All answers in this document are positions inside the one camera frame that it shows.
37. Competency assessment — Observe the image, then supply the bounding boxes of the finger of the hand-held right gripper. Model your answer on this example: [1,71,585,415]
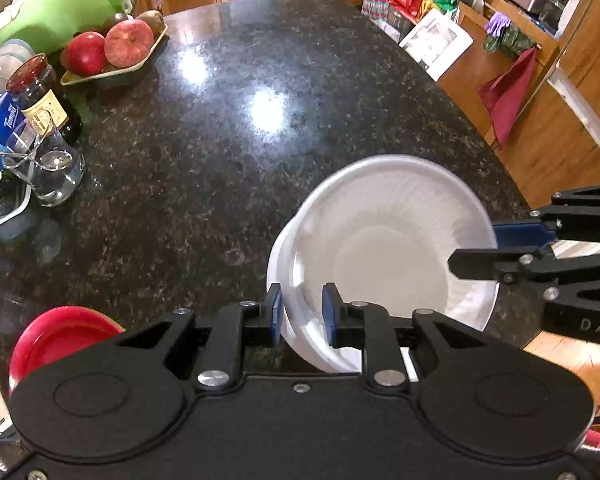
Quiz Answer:
[450,246,600,301]
[492,185,600,250]

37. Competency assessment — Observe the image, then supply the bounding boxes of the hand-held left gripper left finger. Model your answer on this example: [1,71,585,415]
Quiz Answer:
[115,282,284,392]

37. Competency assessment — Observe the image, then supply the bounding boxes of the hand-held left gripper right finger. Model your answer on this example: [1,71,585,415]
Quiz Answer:
[321,282,486,388]

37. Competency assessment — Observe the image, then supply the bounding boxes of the pink plate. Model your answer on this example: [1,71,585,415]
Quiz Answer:
[9,306,126,396]

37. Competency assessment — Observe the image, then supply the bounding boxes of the wooden storage cabinet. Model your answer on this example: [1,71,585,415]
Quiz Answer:
[437,0,600,211]

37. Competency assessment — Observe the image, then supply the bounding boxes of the red hanging cloth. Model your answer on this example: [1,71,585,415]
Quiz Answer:
[476,46,539,149]

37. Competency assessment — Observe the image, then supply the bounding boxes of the green cloth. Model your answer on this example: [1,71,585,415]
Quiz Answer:
[482,25,536,59]

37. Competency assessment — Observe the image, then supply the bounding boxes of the white framed board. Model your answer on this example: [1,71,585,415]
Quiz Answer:
[399,8,474,81]

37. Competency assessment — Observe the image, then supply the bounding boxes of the purple rubber gloves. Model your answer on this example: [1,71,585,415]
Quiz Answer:
[485,10,512,37]

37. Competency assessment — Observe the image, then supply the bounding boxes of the clear drinking glass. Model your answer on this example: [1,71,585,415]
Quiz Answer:
[1,120,86,207]

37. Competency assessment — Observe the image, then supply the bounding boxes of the metal spoon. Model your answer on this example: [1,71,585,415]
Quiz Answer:
[0,146,76,170]

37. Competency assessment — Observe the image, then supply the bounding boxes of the beige fruit tray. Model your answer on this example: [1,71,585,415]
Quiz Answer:
[60,22,170,87]

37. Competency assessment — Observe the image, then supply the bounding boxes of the white plastic tray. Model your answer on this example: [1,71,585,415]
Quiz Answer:
[0,160,34,237]

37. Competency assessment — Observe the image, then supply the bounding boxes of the pale red apple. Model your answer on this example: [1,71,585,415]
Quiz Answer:
[104,20,155,68]

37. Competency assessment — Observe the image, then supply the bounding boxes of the dark sauce jar red lid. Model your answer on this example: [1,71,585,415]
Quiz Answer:
[5,53,83,147]

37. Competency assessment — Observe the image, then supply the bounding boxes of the dark red apple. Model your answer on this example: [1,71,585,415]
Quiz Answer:
[61,31,107,77]

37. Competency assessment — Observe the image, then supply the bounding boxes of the pale blue plate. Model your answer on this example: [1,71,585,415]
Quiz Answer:
[0,38,36,92]

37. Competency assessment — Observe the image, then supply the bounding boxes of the green cutting board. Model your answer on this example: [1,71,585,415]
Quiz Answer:
[0,0,127,68]

